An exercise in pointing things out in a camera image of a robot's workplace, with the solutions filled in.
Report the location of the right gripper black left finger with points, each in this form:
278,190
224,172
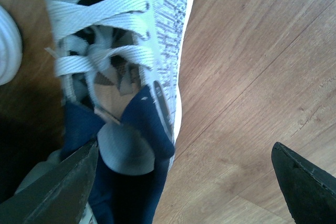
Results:
55,191

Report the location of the grey knit sneaker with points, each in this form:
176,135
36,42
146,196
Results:
118,62
11,47

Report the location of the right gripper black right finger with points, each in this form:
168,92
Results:
308,190

